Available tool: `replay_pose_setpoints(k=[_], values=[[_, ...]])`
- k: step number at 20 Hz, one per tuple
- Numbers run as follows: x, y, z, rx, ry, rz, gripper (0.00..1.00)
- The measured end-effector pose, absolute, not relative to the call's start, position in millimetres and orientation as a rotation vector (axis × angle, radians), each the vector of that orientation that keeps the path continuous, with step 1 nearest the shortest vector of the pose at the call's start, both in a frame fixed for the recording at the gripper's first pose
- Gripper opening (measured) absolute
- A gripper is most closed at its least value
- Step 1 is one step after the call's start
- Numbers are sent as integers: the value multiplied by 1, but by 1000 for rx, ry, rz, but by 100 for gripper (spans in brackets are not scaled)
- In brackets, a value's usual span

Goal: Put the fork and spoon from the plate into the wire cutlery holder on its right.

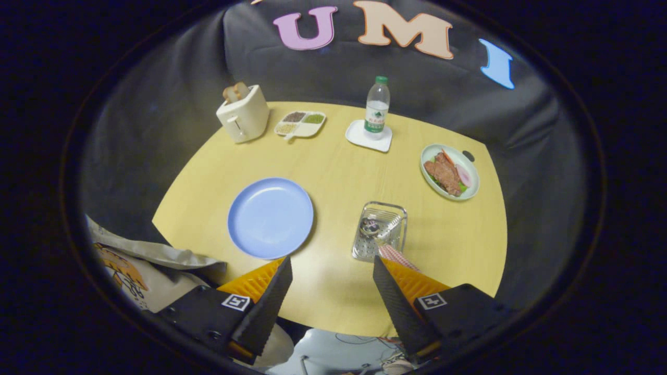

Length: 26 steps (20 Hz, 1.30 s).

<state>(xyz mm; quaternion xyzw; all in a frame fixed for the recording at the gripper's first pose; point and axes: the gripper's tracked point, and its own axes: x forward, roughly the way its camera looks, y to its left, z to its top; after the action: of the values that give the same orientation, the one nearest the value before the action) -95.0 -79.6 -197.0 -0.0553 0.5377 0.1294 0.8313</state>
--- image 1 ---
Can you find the toasted bread slice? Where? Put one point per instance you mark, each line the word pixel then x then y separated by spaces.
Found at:
pixel 229 95
pixel 241 90

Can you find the orange carrot piece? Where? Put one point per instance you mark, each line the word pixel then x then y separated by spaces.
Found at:
pixel 447 156

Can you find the brown meat slices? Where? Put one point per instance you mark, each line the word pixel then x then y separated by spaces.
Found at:
pixel 444 176

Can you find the clear water bottle green cap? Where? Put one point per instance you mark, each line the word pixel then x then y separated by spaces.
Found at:
pixel 376 112

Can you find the pink ham slice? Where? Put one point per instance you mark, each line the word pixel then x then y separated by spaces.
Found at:
pixel 464 176

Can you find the metal perforated tray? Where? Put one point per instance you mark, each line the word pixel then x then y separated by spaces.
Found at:
pixel 367 250

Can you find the white toaster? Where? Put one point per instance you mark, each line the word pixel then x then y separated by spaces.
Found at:
pixel 245 117

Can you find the white square coaster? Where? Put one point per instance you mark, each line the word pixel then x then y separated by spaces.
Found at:
pixel 357 136

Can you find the person's printed white shirt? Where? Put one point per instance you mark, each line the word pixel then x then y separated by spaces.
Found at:
pixel 151 278

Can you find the white divided dish with grains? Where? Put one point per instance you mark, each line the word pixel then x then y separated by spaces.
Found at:
pixel 302 127

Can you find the green plate of food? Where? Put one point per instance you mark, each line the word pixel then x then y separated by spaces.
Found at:
pixel 471 194

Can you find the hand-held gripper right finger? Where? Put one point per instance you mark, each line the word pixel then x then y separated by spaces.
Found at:
pixel 398 307

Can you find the blue round plate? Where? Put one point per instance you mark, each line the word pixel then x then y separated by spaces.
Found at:
pixel 270 217

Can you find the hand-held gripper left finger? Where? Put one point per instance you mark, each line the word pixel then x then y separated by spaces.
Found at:
pixel 268 304

